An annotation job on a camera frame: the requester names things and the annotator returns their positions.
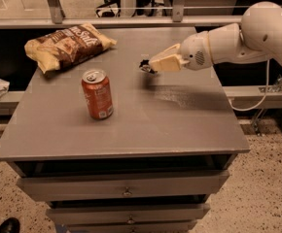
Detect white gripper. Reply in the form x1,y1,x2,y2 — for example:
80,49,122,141
149,31,213,72

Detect black rxbar chocolate wrapper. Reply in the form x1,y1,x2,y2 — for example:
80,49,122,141
139,59,157,74

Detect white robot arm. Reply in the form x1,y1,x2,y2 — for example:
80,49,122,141
149,2,282,72

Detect orange soda can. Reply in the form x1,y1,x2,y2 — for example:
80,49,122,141
82,69,114,119

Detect black office chair base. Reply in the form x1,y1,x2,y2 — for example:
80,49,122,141
95,0,121,17

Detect grey drawer cabinet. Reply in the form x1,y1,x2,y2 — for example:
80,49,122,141
0,26,251,233

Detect brown yellow chip bag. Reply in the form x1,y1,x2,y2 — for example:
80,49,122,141
24,23,117,73

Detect grey metal railing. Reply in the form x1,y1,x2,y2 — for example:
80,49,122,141
0,0,240,29

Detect top grey drawer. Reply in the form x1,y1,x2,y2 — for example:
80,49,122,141
18,170,229,201

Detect grey drawer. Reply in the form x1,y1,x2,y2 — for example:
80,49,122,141
47,204,210,225
67,220,196,233
18,170,229,201

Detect bottom grey drawer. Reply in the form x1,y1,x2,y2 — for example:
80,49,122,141
67,220,196,233

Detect middle grey drawer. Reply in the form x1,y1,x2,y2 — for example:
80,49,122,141
47,204,210,225

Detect black shoe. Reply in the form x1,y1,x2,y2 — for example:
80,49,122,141
0,217,20,233

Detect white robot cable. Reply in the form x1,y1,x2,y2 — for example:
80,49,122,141
229,59,271,113

